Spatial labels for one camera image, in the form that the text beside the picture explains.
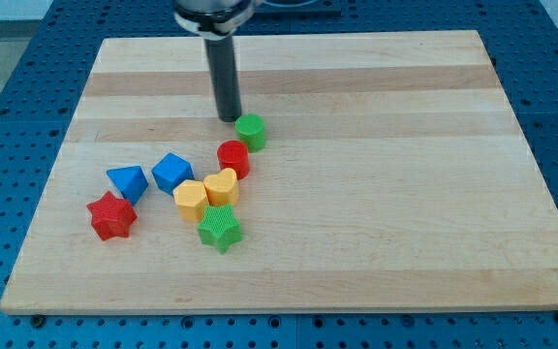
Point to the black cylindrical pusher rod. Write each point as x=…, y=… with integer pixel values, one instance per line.
x=224, y=79

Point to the green cylinder block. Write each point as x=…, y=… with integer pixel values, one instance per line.
x=250, y=129

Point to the red cylinder block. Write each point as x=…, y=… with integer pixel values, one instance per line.
x=234, y=154

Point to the blue cube block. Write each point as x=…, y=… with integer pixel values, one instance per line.
x=171, y=171

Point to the yellow heart block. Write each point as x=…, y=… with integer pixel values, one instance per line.
x=222, y=188

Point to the yellow pentagon block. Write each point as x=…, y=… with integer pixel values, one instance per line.
x=191, y=200

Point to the blue triangle block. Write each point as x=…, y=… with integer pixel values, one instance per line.
x=130, y=182

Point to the green star block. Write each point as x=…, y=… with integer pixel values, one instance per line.
x=219, y=228

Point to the red star block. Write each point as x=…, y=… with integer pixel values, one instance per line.
x=111, y=217

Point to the light wooden board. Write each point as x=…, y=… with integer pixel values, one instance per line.
x=395, y=178

